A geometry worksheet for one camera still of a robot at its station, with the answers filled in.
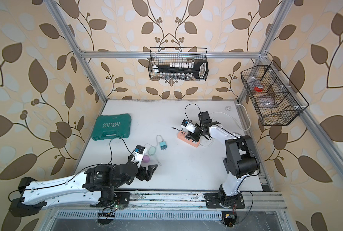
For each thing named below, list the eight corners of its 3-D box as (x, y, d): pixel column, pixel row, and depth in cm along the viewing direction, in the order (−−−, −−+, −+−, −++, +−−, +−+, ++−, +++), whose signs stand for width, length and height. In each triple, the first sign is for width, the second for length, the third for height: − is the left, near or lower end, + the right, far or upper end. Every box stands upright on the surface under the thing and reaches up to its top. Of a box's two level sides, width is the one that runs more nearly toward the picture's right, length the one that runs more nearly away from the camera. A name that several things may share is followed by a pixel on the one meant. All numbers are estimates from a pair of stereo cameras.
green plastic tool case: (94, 141, 99) (90, 137, 94) (100, 120, 111) (97, 115, 106) (130, 138, 101) (128, 133, 96) (132, 117, 113) (130, 112, 108)
